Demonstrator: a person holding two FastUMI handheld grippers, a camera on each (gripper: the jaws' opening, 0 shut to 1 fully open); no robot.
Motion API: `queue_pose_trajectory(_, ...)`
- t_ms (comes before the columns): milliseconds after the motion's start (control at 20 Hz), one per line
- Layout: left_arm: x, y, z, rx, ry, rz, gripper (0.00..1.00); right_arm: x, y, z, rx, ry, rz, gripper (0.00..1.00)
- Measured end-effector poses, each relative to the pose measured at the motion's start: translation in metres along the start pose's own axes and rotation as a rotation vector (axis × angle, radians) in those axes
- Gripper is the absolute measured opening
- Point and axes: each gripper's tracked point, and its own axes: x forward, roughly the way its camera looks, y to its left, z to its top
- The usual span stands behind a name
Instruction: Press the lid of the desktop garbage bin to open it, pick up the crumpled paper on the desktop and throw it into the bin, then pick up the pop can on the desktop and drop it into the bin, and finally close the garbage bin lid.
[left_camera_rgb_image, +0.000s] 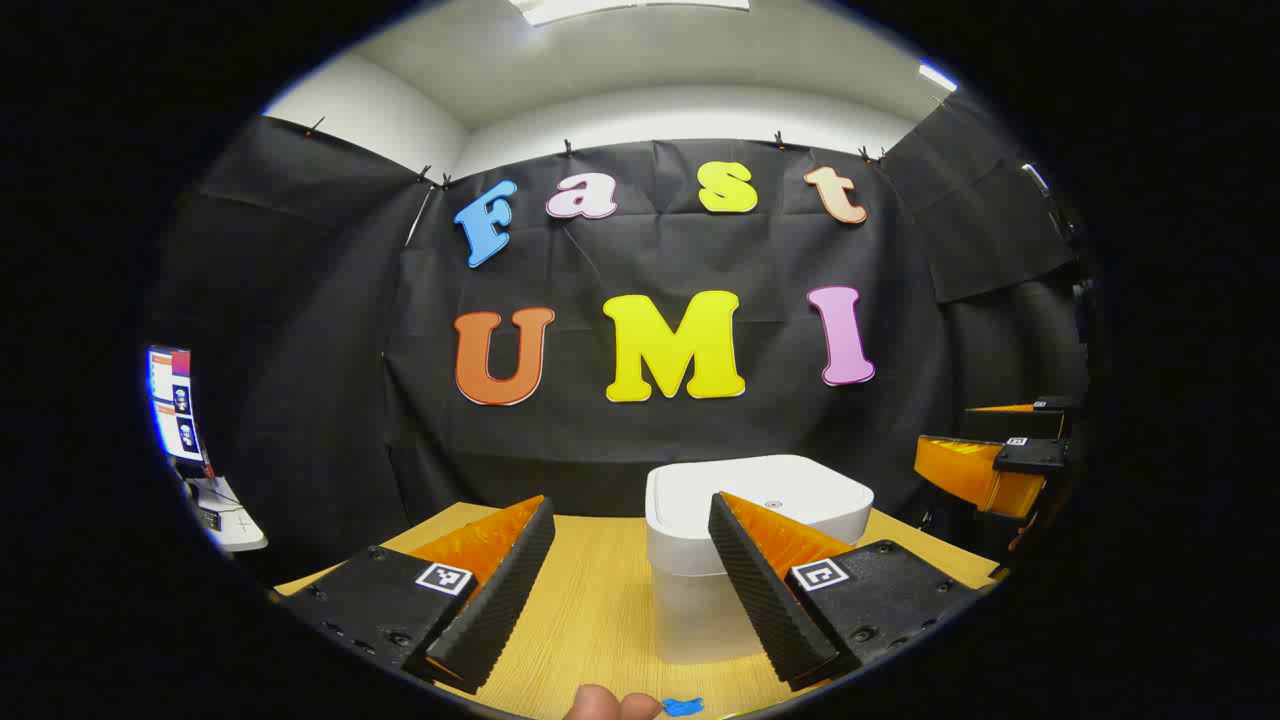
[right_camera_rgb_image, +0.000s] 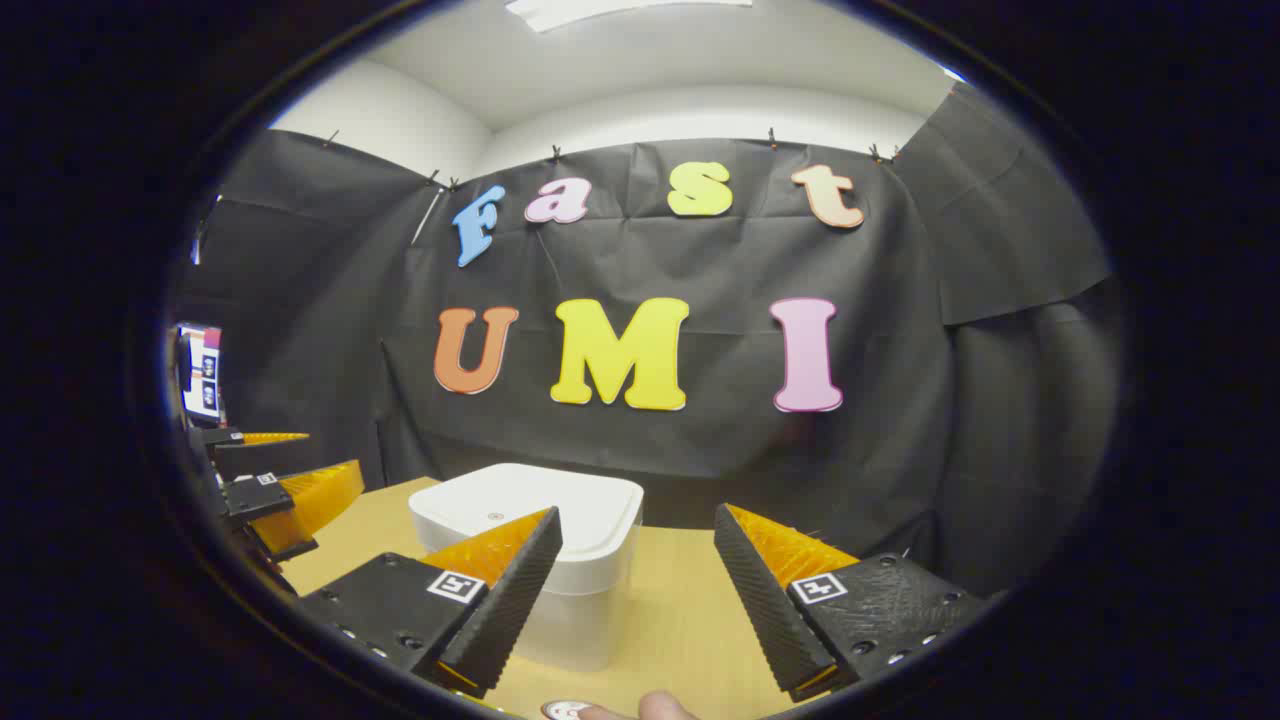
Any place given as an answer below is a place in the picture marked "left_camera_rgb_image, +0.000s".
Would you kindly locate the black backdrop cloth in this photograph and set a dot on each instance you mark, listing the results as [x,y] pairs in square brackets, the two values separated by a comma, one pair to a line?
[600,440]

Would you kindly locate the wooden desktop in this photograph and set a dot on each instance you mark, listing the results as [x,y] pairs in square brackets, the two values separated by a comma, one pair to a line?
[600,600]

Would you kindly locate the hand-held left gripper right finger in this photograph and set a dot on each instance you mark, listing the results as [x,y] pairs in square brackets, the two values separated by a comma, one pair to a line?
[765,600]

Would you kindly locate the row of black cloth clips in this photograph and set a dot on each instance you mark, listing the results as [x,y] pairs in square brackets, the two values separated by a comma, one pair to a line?
[567,148]

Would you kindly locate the blue paper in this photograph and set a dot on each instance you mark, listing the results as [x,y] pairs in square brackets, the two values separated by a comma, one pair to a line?
[683,707]

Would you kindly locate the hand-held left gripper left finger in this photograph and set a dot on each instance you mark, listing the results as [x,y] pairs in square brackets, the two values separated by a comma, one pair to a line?
[500,590]

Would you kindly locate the computer monitor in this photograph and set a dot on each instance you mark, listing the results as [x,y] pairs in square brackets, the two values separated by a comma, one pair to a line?
[175,400]

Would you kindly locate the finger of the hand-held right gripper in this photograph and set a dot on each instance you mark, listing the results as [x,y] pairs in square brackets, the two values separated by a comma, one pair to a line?
[1030,455]
[1000,425]

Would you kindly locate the small ceiling lamp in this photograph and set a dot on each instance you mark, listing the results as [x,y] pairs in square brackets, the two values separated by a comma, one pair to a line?
[937,76]

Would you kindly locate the white desktop garbage bin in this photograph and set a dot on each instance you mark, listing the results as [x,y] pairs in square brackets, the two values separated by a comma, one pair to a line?
[680,540]

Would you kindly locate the long ceiling lamp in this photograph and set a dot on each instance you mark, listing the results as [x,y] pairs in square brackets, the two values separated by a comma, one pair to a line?
[600,8]

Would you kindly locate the white side table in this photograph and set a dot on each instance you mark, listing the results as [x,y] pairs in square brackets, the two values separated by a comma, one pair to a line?
[235,525]

